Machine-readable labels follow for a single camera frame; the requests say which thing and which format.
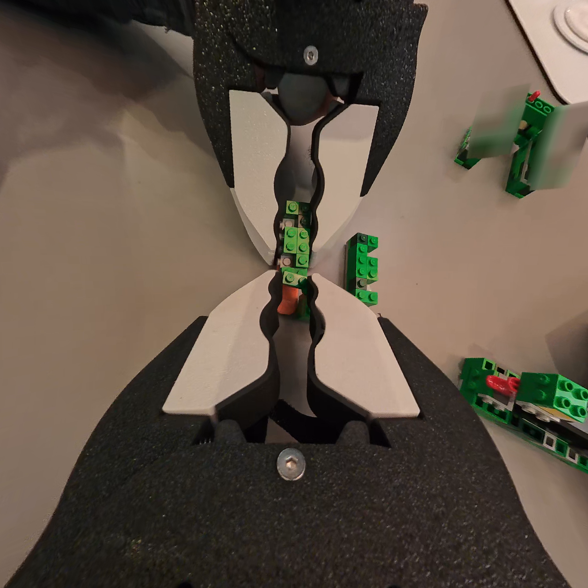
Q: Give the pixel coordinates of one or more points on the white flat board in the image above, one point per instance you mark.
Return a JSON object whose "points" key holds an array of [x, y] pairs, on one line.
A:
{"points": [[537, 46]]}

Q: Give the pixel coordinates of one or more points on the green brick build red clip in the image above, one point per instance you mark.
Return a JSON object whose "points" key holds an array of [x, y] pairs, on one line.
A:
{"points": [[546, 390]]}

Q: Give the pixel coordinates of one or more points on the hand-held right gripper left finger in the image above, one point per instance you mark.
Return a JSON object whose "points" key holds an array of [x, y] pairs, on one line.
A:
{"points": [[216, 358]]}

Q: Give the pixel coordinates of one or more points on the white round disc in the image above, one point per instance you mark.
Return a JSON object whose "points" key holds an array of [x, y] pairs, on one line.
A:
{"points": [[574, 18]]}

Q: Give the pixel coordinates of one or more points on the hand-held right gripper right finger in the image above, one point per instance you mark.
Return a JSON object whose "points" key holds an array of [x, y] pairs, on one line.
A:
{"points": [[363, 363]]}

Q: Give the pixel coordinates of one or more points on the green brick build small antenna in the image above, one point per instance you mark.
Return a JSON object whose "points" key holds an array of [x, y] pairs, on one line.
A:
{"points": [[513, 179]]}

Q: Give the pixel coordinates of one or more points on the green brick arch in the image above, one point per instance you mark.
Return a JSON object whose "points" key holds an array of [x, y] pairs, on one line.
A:
{"points": [[294, 239]]}

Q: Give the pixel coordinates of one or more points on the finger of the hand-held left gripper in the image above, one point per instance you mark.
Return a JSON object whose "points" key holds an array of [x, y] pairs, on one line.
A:
{"points": [[255, 151], [349, 156]]}

